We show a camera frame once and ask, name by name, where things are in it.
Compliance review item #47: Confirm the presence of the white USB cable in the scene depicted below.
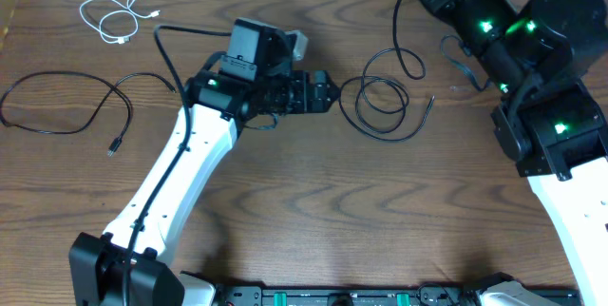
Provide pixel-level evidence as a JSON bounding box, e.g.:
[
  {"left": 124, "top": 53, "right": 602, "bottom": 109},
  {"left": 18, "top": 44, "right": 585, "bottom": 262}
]
[{"left": 78, "top": 0, "right": 165, "bottom": 45}]

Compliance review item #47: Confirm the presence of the short black USB cable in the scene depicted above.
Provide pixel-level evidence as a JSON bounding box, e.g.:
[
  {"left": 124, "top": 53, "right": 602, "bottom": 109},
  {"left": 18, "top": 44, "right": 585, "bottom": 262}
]
[{"left": 0, "top": 70, "right": 178, "bottom": 158}]

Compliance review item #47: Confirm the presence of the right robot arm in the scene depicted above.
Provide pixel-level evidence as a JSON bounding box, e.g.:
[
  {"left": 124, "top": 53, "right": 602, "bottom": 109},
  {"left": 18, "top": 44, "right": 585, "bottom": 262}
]
[{"left": 420, "top": 0, "right": 607, "bottom": 305}]

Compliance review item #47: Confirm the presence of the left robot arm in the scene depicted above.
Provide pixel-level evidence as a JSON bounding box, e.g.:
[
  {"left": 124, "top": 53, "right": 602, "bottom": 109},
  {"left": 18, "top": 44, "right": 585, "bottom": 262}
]
[{"left": 68, "top": 18, "right": 339, "bottom": 305}]

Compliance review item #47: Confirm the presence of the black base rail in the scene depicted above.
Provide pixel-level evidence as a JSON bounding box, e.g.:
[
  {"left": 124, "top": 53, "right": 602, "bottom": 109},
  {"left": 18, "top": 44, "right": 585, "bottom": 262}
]
[{"left": 211, "top": 273, "right": 583, "bottom": 306}]

